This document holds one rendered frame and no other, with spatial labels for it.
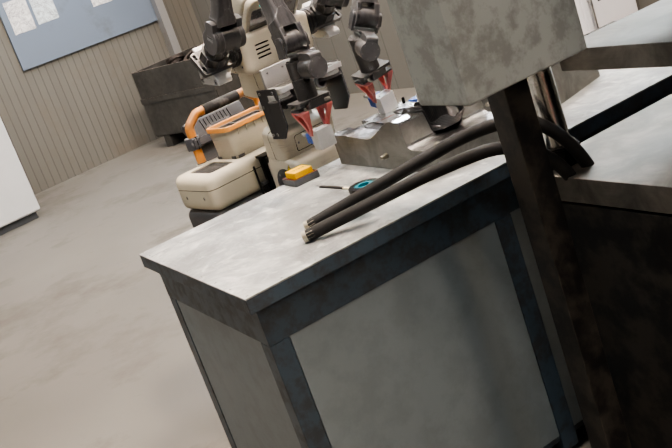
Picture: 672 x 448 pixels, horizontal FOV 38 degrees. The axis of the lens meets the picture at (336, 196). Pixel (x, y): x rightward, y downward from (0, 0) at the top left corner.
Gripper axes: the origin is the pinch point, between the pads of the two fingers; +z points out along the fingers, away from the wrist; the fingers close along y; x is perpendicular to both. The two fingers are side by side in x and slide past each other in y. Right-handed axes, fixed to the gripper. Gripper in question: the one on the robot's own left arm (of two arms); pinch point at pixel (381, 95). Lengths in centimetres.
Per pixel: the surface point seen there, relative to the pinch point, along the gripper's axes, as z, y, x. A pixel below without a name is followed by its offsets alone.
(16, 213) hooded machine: 157, -50, 532
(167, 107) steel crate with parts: 165, 115, 583
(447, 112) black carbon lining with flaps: -1.1, -2.1, -33.5
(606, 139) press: 5, 9, -76
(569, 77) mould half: 8, 34, -40
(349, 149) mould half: 5.2, -19.3, -6.7
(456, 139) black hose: -10, -21, -63
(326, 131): -6.9, -27.1, -14.1
